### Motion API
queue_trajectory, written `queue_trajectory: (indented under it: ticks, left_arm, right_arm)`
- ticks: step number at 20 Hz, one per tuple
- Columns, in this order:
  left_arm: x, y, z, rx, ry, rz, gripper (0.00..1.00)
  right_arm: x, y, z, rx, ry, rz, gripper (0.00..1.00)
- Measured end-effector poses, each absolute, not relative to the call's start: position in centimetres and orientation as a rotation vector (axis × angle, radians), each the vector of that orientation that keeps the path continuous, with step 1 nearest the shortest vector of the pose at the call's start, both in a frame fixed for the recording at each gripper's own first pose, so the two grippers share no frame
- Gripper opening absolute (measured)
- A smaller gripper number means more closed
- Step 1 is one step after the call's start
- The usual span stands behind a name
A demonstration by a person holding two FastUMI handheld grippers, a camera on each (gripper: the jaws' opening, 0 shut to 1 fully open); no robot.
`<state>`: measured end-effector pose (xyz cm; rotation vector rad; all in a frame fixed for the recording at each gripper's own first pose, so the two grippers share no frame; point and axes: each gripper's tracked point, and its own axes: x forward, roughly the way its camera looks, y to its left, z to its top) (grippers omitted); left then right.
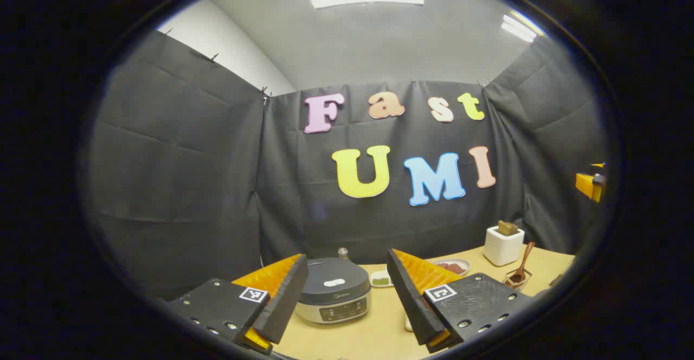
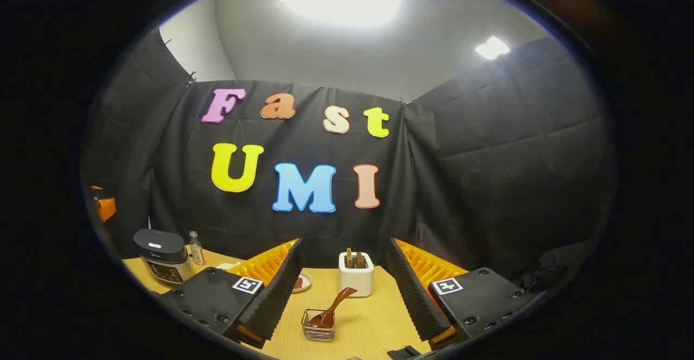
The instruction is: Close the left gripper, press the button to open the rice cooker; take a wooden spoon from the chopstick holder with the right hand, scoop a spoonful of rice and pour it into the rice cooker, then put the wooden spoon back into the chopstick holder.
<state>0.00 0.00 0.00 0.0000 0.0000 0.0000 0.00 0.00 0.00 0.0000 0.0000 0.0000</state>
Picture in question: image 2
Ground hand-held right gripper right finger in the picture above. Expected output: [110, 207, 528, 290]
[386, 236, 548, 350]

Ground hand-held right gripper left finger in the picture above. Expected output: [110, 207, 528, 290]
[157, 238, 305, 350]

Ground brown wooden spoon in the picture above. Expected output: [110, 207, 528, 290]
[308, 287, 358, 329]

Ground dark grey rice cooker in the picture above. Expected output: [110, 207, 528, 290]
[133, 229, 193, 287]

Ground white toaster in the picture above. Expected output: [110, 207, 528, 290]
[338, 250, 375, 298]

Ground small clear bottle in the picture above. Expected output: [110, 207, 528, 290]
[189, 231, 205, 266]

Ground black backdrop cloth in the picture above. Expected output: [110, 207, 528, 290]
[81, 27, 619, 295]

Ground small ceiling light panel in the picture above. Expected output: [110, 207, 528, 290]
[475, 36, 511, 61]

